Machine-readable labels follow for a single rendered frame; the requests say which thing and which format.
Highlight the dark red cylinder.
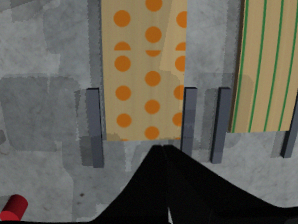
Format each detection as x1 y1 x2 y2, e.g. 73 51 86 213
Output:
0 194 28 221

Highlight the tan strip with orange dots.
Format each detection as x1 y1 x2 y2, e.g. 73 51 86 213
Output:
101 0 188 141

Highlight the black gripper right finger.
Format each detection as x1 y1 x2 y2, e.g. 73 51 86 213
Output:
164 144 298 224

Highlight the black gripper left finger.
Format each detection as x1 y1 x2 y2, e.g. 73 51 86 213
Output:
0 145 172 224

